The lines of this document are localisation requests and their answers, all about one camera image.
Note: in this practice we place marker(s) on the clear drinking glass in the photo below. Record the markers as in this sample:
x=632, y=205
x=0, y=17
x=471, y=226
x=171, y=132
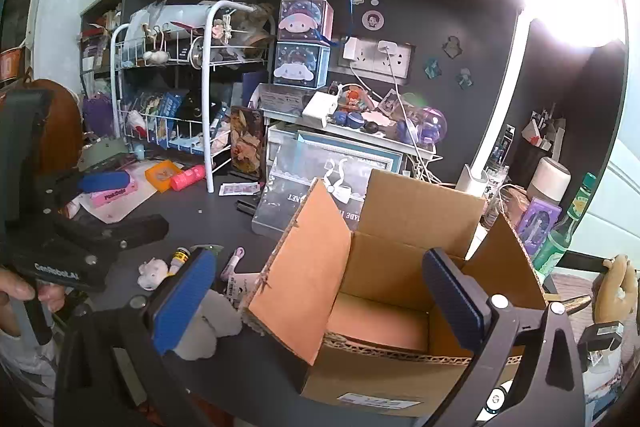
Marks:
x=495, y=204

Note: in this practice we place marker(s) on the grey plush toy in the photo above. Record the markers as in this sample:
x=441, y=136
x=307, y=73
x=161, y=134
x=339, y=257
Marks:
x=220, y=322

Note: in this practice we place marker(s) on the pink lip balm tube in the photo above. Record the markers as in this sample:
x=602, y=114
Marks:
x=232, y=263

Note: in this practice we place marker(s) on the person's left hand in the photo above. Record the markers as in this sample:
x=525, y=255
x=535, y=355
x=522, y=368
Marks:
x=12, y=287

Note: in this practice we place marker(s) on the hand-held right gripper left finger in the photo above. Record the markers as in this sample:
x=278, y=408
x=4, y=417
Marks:
x=182, y=302

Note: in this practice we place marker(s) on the small yellow-capped bottle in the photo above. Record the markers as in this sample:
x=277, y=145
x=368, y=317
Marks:
x=179, y=259

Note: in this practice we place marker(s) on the small pink-print packet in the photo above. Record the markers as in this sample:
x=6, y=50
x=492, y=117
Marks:
x=240, y=188

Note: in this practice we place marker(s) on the round portrait sticker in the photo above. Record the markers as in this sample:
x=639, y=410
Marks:
x=372, y=20

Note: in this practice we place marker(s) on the white paper tag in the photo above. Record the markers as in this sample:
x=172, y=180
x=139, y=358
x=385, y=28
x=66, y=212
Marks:
x=244, y=287

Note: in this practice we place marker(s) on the white power adapter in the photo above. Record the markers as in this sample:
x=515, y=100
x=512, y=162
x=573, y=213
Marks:
x=319, y=109

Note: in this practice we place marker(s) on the purple box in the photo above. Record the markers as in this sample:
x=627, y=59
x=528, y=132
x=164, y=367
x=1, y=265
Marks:
x=537, y=222

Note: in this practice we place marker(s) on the floral phone case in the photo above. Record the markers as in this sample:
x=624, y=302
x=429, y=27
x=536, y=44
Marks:
x=246, y=142

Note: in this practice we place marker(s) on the green glass bottle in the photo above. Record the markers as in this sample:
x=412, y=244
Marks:
x=562, y=237

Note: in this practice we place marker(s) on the wall power outlet panel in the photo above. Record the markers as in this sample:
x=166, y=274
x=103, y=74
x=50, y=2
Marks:
x=367, y=57

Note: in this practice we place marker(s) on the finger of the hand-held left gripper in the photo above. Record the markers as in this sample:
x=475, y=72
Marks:
x=135, y=229
x=105, y=181

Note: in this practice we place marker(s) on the small white animal figurine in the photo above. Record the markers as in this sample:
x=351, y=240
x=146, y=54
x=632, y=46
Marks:
x=152, y=273

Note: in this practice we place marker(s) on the white plug charger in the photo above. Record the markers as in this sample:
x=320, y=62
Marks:
x=387, y=49

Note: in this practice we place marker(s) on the flat pink box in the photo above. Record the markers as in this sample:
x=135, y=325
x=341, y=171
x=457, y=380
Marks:
x=112, y=197

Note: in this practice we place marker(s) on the blue cartoon box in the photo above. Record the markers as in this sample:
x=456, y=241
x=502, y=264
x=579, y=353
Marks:
x=300, y=66

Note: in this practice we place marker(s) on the orange square box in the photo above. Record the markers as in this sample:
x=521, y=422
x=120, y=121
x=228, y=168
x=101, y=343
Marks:
x=162, y=174

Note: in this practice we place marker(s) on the white cylinder bottle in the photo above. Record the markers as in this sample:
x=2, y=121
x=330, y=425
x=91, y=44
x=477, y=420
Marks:
x=549, y=179

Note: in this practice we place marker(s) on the blue framed picture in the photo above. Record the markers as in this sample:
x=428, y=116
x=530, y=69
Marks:
x=350, y=149

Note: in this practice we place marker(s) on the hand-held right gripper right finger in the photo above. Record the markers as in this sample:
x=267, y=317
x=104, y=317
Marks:
x=452, y=302

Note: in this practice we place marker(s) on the purple clear globe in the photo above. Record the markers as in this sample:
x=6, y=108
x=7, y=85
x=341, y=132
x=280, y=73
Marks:
x=430, y=124

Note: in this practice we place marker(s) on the pink cylinder container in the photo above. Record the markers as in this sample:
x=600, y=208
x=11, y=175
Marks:
x=187, y=177

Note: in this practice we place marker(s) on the cardboard box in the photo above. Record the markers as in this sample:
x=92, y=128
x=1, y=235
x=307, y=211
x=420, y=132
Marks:
x=390, y=267

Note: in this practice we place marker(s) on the white paper sheet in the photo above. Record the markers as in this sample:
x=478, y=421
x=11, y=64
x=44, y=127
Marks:
x=142, y=202

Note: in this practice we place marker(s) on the person's left forearm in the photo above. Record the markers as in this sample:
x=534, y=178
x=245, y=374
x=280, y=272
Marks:
x=25, y=362

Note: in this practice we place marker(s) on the white desk lamp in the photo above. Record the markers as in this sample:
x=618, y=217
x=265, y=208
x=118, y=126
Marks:
x=505, y=82

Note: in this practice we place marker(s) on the clear printed display box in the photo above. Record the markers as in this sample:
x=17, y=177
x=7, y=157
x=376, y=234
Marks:
x=285, y=202

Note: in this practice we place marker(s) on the small wall sticker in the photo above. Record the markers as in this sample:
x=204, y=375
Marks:
x=431, y=67
x=452, y=47
x=464, y=78

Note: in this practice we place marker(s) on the brown round object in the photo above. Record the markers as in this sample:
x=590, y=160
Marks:
x=62, y=127

